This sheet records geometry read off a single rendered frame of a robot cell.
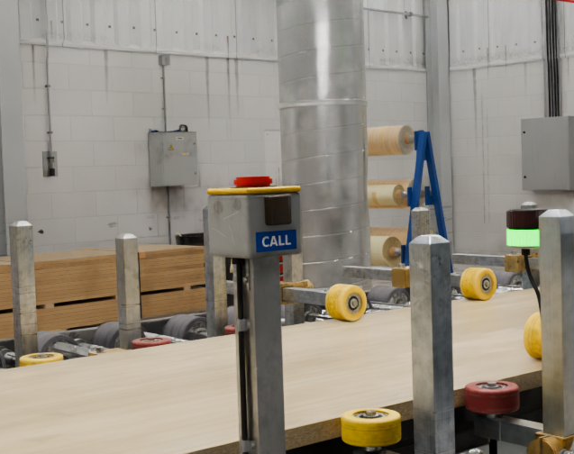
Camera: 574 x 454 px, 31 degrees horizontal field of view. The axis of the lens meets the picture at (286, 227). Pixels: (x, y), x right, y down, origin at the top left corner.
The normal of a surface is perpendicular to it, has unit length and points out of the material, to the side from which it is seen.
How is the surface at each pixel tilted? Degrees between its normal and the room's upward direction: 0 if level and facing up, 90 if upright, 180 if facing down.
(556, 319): 90
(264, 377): 90
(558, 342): 90
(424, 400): 90
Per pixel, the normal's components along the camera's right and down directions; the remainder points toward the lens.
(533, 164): -0.73, 0.06
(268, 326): 0.63, 0.02
